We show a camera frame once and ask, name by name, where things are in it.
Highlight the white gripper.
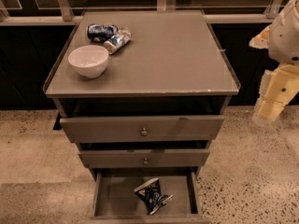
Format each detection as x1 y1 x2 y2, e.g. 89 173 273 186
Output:
249 0 299 124

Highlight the blue chip bag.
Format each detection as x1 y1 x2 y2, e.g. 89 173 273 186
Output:
134 177 173 215

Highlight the grey top drawer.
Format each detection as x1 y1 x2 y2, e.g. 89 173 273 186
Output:
60 115 224 143

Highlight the grey middle drawer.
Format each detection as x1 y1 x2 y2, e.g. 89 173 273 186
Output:
79 149 209 168

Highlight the grey drawer cabinet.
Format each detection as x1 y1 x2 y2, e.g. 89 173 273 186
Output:
42 9 242 224

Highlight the brass top drawer knob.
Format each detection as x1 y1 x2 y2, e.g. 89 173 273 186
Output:
140 128 149 136

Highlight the brass drawer knob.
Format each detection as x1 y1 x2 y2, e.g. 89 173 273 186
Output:
140 128 149 136
143 158 149 165

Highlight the brass middle drawer knob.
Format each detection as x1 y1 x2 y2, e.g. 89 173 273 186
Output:
143 158 149 165

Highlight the grey open bottom drawer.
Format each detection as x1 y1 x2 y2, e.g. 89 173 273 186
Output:
85 168 210 224

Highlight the white ceramic bowl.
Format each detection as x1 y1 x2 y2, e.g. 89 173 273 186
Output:
68 45 109 78

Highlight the metal railing frame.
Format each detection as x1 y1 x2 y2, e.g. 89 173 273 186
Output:
0 0 289 26

